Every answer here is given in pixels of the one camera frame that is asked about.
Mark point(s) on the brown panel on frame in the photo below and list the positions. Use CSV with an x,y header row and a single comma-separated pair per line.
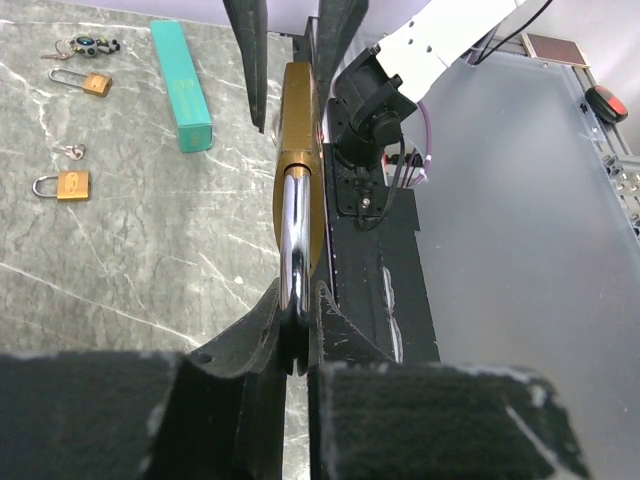
x,y
554,50

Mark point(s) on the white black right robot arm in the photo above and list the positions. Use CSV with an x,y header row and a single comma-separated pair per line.
x,y
381,86

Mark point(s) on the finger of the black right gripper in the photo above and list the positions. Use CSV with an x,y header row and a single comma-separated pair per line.
x,y
249,21
338,22

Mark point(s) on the aluminium frame rail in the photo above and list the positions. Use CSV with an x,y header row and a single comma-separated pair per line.
x,y
620,164

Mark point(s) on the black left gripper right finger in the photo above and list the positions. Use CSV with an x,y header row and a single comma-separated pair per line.
x,y
373,418

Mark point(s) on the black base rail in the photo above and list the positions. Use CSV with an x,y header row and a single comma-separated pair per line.
x,y
370,288

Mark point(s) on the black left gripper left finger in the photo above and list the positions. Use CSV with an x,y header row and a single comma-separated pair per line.
x,y
214,413

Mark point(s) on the teal rectangular box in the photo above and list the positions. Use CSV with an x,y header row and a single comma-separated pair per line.
x,y
188,104

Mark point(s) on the large brass padlock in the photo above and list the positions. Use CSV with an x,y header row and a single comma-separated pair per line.
x,y
298,209

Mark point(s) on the loose silver key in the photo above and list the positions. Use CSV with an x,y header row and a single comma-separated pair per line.
x,y
75,152

